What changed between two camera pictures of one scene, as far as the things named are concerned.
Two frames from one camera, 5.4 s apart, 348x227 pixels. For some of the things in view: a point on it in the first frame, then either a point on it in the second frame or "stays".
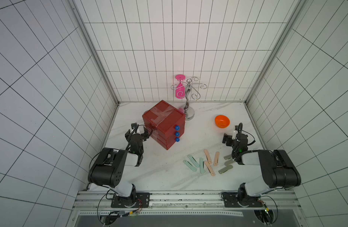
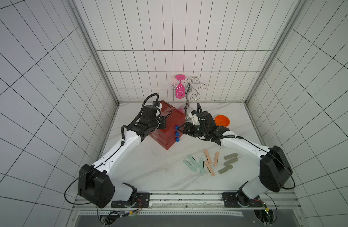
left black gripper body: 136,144 -> 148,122
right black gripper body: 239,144 -> 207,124
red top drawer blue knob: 175,122 stays
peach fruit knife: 208,156 stays
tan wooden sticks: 216,159 stays
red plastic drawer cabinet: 167,122 stays
